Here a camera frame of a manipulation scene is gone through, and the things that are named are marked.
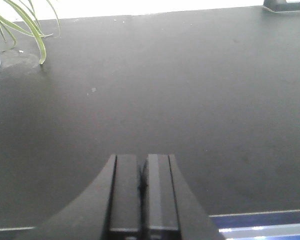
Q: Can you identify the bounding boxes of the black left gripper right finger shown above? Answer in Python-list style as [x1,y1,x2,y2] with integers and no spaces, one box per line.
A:
[142,154,225,240]

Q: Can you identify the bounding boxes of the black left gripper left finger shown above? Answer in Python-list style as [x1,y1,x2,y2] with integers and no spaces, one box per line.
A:
[17,154,142,240]

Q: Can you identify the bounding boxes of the blue robot base edge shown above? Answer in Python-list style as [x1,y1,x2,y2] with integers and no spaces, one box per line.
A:
[209,209,300,240]

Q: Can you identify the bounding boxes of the green spider plant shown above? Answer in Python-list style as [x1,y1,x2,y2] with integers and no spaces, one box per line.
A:
[0,0,52,65]

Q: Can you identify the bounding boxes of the black outlet housing box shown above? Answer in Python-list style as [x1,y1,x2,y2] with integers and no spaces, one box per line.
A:
[263,0,300,13]

